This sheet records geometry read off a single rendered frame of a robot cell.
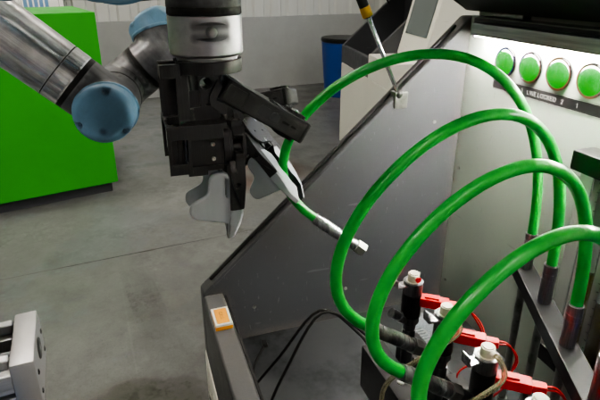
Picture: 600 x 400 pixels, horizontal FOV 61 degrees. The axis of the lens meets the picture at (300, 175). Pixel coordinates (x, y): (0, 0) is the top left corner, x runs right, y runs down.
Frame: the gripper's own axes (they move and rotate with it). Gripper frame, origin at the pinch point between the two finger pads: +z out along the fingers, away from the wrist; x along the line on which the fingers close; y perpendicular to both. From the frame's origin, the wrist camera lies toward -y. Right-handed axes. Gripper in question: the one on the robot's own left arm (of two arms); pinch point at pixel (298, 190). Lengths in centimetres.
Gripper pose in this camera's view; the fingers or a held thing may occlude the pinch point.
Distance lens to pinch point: 75.4
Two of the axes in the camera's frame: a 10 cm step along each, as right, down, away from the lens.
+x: -2.8, 1.3, -9.5
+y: -7.4, 6.1, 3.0
